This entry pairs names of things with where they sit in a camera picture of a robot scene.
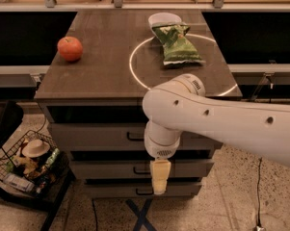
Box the grey top drawer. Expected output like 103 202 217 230
47 122 224 151

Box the grey drawer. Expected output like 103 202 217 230
47 122 224 151
69 159 213 179
83 182 201 198

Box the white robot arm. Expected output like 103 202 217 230
143 74 290 195

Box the grey bottom drawer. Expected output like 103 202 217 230
83 182 201 198

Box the grey middle drawer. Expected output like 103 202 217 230
69 159 213 179

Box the grey drawer cabinet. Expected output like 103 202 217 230
36 9 242 185

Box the blue cross floor tape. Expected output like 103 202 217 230
126 198 157 231

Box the green bottle in basket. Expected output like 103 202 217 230
45 148 60 168

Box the black side table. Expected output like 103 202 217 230
0 168 75 231

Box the green chip bag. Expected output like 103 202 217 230
151 23 203 65

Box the white cup in basket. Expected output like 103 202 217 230
22 139 50 158

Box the white packet in basket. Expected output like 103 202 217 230
3 173 35 193

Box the red apple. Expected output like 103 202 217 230
57 37 83 62

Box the white bowl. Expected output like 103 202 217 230
148 13 182 32

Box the black floor cable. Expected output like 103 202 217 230
255 157 268 231

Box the black wire basket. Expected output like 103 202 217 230
0 131 68 197

